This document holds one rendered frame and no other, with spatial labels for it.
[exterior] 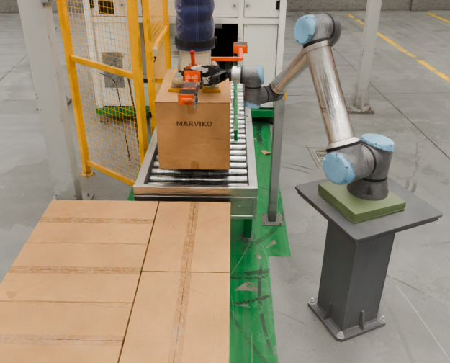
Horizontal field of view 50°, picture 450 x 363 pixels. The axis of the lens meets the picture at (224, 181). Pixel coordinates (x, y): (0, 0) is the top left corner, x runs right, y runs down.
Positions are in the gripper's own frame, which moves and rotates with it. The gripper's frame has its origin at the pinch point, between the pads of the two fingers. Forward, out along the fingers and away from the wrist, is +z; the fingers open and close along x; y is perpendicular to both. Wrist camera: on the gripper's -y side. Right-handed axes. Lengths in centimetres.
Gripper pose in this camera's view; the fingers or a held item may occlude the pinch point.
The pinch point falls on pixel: (192, 75)
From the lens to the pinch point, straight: 256.2
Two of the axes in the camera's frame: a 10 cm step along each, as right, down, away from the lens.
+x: 0.1, -8.7, -4.9
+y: 0.1, -4.9, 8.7
